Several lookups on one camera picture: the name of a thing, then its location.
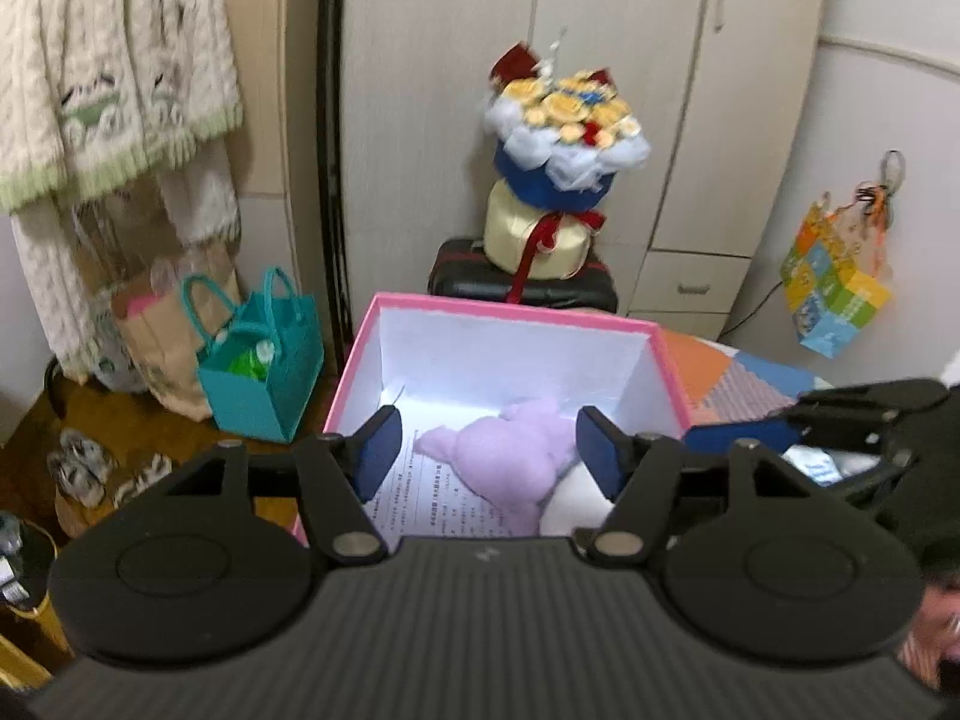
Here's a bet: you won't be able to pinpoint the white plush cat toy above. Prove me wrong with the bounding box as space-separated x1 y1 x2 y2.
539 461 613 536

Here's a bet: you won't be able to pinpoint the purple plush toy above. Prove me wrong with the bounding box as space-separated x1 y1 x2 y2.
413 400 576 538

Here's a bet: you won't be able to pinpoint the person's right hand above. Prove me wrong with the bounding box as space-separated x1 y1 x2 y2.
898 574 958 691

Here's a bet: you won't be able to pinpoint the colourful checked table cloth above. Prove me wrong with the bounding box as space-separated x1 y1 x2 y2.
664 330 846 486

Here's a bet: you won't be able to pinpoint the colourful hanging gift bag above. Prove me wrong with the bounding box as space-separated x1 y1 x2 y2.
779 184 892 359

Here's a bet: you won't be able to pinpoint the patterned slippers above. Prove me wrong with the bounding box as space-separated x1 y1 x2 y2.
47 427 174 509

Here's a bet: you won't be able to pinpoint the teal tote bag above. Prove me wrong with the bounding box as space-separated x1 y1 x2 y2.
181 266 324 444

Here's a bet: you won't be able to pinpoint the cluttered side shelf items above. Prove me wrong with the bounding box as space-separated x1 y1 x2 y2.
0 511 57 617

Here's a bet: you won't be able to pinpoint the printed white paper sheet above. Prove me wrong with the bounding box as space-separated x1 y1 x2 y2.
364 427 509 550

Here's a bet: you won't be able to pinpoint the brown paper bag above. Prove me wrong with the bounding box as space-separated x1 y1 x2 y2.
110 241 239 421

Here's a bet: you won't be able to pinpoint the pink cardboard storage box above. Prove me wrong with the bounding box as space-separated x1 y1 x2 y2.
293 291 697 548

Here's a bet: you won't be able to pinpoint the black stool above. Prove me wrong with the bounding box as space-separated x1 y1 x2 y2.
428 238 619 314

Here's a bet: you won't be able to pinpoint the yellow flower bouquet blue wrap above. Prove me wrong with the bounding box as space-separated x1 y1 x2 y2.
483 43 651 304

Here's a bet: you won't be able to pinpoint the beige wardrobe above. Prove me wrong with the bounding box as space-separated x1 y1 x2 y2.
337 0 822 338

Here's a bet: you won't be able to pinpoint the cream knitted cardigan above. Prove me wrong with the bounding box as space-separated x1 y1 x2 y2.
2 0 244 382

